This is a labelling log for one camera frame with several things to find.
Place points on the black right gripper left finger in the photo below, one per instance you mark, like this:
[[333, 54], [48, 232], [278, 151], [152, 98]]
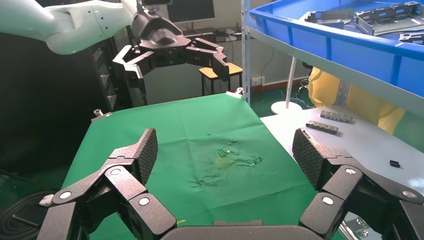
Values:
[[99, 198]]

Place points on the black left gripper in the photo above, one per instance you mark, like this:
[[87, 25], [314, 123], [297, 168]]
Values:
[[159, 36]]

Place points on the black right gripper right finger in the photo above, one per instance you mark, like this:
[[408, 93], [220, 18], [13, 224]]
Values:
[[351, 195]]

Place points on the bent sheet metal bracket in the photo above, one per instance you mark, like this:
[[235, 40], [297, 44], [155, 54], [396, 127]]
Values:
[[331, 16], [414, 37], [387, 20]]

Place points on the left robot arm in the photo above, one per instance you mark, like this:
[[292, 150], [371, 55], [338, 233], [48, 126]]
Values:
[[66, 23]]

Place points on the wooden stool black legs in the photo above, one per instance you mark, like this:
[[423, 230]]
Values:
[[207, 72]]

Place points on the cluttered background desk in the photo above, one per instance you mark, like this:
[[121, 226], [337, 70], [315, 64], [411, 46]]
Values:
[[205, 35]]

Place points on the small black plastic piece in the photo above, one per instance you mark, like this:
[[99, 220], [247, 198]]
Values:
[[394, 163]]

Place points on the green table cloth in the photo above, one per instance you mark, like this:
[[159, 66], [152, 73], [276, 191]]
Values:
[[198, 126]]

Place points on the dark computer monitor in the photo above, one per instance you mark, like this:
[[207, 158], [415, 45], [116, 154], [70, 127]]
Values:
[[190, 10]]

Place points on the yellow plastic sheet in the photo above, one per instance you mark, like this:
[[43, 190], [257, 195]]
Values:
[[364, 102]]

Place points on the white round base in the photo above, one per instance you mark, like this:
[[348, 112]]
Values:
[[286, 107]]

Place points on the blue plastic bin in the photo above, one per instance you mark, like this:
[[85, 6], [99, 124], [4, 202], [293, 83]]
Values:
[[348, 46]]

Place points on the white wall socket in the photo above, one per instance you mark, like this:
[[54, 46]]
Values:
[[257, 80]]

